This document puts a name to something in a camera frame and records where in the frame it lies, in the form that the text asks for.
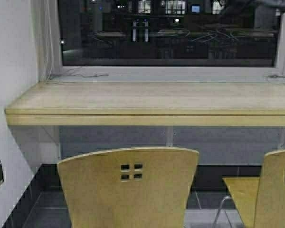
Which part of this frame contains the plywood chair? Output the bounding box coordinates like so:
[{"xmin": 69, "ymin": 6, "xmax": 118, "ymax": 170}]
[
  {"xmin": 212, "ymin": 149, "xmax": 285, "ymax": 228},
  {"xmin": 57, "ymin": 147, "xmax": 199, "ymax": 228}
]

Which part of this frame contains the long wooden counter table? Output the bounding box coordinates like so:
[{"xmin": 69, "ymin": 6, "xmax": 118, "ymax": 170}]
[{"xmin": 5, "ymin": 82, "xmax": 285, "ymax": 127}]

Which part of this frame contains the white cord on sill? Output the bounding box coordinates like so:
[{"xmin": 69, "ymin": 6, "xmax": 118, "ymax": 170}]
[{"xmin": 46, "ymin": 67, "xmax": 109, "ymax": 81}]

